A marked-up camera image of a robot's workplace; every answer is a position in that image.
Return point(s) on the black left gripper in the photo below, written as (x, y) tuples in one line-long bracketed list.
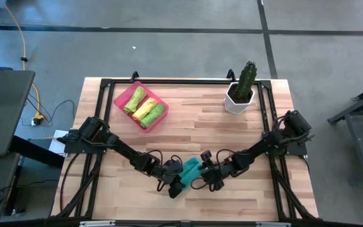
[(170, 173)]

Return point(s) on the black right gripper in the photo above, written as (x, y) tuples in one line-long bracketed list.
[(214, 176)]

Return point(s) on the teal microfiber towel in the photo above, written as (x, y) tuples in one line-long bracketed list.
[(190, 171)]

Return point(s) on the green microfiber towel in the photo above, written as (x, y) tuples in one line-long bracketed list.
[(153, 115), (135, 100)]

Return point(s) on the yellow microfiber towel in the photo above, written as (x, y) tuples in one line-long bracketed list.
[(145, 108)]

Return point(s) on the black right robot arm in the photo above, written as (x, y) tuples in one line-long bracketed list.
[(263, 145)]

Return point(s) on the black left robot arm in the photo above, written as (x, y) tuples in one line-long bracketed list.
[(121, 148)]

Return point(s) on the pink plastic basket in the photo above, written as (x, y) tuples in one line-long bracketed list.
[(140, 105)]

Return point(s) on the white plant pot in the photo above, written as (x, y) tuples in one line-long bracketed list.
[(232, 105)]

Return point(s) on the dark green cactus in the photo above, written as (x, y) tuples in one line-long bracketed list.
[(246, 79)]

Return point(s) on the white paper sheet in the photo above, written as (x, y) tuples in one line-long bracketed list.
[(57, 145)]

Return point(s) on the yellow power plug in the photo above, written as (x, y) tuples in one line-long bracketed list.
[(38, 119)]

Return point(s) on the grey metal stand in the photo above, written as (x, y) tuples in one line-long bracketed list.
[(358, 148)]

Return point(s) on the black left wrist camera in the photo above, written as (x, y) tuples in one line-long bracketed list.
[(177, 161)]

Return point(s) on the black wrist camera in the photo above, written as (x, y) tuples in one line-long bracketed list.
[(206, 156), (177, 161)]

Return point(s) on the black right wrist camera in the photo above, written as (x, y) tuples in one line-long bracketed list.
[(206, 156)]

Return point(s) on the black metal table frame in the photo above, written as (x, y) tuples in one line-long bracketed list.
[(184, 81)]

